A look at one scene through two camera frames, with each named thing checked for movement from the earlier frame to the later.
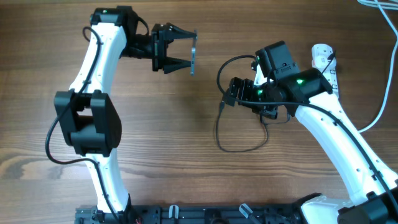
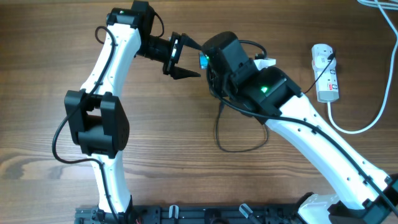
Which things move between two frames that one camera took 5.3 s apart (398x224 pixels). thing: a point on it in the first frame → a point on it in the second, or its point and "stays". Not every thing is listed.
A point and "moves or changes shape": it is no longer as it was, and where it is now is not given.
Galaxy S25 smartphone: [193, 54] → [203, 61]
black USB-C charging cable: [254, 56] moves or changes shape
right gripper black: [245, 84] → [218, 90]
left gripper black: [168, 33] → [176, 72]
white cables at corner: [382, 4] stays
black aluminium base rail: [194, 214] stays
